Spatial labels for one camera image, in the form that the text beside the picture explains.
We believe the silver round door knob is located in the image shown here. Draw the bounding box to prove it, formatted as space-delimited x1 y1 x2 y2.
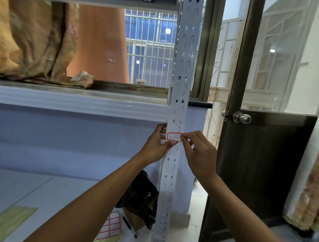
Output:
232 111 252 124

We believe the person's left forearm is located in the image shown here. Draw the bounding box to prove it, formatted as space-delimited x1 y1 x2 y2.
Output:
24 153 150 242

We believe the orange fabric curtain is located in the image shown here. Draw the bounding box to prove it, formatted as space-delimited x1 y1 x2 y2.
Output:
66 4 130 84

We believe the light green wooden board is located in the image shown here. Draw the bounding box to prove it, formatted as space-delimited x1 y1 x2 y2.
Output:
0 206 38 241

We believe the white ornate balcony grille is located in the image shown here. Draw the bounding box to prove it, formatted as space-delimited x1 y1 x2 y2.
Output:
204 18 246 147

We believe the beige floral curtain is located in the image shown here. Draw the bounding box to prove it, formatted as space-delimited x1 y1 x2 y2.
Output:
0 0 96 89

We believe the sheet of red-bordered label stickers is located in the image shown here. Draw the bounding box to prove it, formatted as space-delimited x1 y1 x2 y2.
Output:
97 211 121 240

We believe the black plastic bag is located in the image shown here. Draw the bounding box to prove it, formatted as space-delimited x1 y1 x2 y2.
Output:
115 170 160 230

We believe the dark metal window frame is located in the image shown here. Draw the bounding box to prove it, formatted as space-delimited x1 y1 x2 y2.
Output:
191 0 227 101

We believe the person's left hand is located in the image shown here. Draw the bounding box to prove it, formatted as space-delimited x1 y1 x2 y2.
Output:
139 123 179 165

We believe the dark wooden door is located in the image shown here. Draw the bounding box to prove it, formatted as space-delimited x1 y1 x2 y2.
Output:
199 0 319 242

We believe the white perforated metal shelf post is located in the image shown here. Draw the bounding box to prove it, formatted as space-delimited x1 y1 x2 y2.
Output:
151 0 205 242

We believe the white red-bordered label sticker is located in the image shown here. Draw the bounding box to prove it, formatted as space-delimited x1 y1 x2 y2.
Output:
166 132 182 142

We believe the aluminium rail with red print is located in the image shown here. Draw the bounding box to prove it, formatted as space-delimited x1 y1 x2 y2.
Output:
90 80 171 98

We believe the white window security grille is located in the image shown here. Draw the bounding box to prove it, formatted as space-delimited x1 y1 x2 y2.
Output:
125 9 178 86

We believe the black rod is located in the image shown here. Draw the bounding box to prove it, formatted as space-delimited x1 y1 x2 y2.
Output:
187 100 213 109

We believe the person's right hand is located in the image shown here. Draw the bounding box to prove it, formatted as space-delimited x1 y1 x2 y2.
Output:
179 131 219 185

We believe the white metal shelf beam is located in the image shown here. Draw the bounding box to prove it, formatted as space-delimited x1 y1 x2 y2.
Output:
51 0 180 12

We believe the person's right forearm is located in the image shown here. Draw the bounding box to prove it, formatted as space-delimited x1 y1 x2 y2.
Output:
196 173 283 242

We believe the cream floral fringed curtain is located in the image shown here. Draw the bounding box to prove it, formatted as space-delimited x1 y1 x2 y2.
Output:
282 136 319 232

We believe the black pen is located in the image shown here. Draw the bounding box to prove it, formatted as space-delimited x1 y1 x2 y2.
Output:
122 216 138 239

